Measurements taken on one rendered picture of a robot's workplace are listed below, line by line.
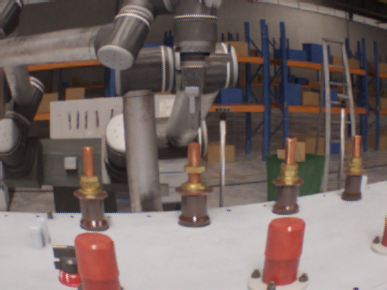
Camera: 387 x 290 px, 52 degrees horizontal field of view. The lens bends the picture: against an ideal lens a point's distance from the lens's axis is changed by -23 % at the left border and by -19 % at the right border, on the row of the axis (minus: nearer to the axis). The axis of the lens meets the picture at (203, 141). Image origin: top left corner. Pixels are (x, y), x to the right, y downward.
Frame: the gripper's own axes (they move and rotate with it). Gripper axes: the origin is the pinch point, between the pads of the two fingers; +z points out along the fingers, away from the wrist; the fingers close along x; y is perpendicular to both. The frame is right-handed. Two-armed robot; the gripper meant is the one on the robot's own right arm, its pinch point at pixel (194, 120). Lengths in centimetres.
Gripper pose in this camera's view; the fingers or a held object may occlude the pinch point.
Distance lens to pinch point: 117.5
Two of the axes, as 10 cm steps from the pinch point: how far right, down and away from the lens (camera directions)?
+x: -0.5, 1.4, -9.9
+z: -0.1, 9.9, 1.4
